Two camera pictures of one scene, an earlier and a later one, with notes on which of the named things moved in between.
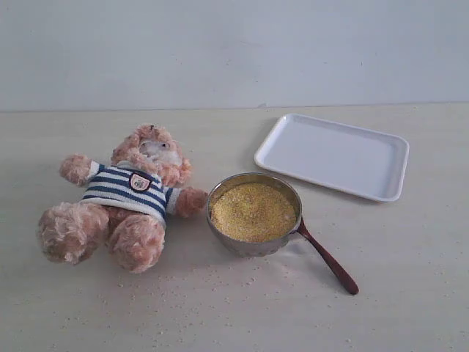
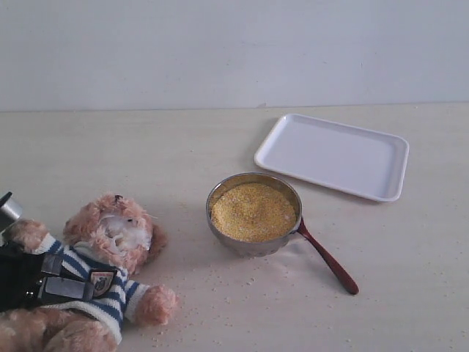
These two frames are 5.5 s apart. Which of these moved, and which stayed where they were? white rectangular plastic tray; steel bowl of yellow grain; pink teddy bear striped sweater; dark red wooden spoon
Moved: pink teddy bear striped sweater
Stayed: steel bowl of yellow grain; white rectangular plastic tray; dark red wooden spoon
